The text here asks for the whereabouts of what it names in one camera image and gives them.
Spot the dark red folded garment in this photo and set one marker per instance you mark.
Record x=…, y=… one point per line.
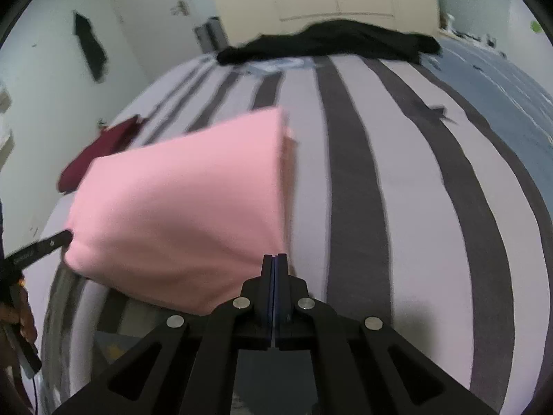
x=110, y=141

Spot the pink t-shirt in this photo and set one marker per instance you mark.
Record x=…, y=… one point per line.
x=184, y=223

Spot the black garment on bed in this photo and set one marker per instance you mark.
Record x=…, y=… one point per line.
x=340, y=36

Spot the white door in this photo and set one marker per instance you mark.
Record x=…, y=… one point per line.
x=162, y=33

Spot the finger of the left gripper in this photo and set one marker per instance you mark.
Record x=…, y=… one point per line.
x=19, y=260

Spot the left hand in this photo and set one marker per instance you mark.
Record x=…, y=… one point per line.
x=21, y=315

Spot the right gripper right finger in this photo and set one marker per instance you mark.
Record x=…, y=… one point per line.
x=361, y=366

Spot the grey suitcase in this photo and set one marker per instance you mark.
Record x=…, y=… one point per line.
x=211, y=36

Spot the black garment hanging on wall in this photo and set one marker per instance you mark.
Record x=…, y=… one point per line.
x=94, y=53

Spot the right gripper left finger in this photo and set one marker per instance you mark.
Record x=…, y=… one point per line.
x=186, y=365

